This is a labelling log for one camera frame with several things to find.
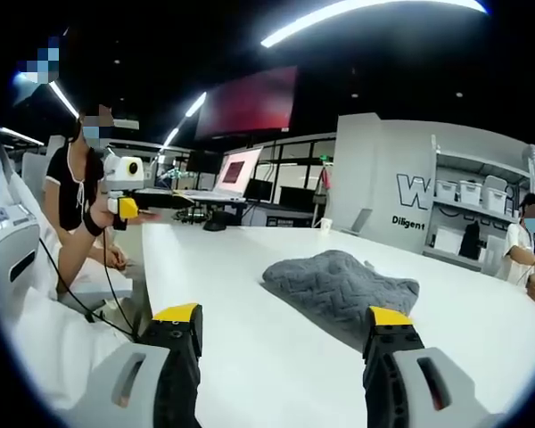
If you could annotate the grey textured towel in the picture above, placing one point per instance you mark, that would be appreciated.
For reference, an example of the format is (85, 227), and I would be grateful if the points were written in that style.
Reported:
(339, 285)

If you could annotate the open laptop with pink screen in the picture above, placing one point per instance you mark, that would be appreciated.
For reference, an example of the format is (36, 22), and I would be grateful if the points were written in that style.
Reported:
(236, 171)

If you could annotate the open grey laptop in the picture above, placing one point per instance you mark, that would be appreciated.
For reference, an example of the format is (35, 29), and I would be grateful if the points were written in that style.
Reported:
(356, 221)

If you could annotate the person's left hand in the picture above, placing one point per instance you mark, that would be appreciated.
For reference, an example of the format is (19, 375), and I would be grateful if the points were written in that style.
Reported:
(107, 219)

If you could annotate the black wristband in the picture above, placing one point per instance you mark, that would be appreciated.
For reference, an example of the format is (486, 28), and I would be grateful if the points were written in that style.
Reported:
(93, 225)

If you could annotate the ceiling light strip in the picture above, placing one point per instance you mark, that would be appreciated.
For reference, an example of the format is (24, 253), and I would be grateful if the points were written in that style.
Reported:
(170, 137)
(63, 99)
(20, 136)
(196, 104)

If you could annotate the background work desk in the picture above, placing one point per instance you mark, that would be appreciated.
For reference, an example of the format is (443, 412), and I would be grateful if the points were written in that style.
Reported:
(187, 196)

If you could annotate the black rounded desk object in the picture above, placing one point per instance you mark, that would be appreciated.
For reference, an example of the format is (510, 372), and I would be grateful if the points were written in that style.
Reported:
(215, 223)

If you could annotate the person's white clothing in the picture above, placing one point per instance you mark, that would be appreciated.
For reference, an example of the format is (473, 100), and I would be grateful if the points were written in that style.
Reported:
(49, 352)

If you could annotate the black monitor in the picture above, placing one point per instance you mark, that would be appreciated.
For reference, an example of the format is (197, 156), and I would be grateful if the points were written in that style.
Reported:
(296, 198)
(262, 189)

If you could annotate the hanging red display screen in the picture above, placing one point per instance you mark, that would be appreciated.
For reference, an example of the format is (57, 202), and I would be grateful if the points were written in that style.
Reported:
(247, 102)

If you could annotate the black bag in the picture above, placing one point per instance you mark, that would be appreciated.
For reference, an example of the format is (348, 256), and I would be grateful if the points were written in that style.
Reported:
(469, 241)

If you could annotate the white cup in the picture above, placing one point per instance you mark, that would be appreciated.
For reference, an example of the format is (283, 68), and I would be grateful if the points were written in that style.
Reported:
(326, 225)

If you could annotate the grey storage shelf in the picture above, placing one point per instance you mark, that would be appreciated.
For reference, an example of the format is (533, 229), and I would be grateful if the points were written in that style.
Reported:
(495, 214)

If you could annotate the white storage box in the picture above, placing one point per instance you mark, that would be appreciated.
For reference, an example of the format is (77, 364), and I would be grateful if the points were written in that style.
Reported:
(495, 194)
(446, 191)
(470, 193)

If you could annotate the white partition with lettering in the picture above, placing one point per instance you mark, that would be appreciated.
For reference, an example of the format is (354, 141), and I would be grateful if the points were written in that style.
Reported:
(383, 178)

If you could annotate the long curved ceiling light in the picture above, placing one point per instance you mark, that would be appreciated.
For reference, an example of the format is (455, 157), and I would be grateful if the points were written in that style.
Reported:
(361, 13)

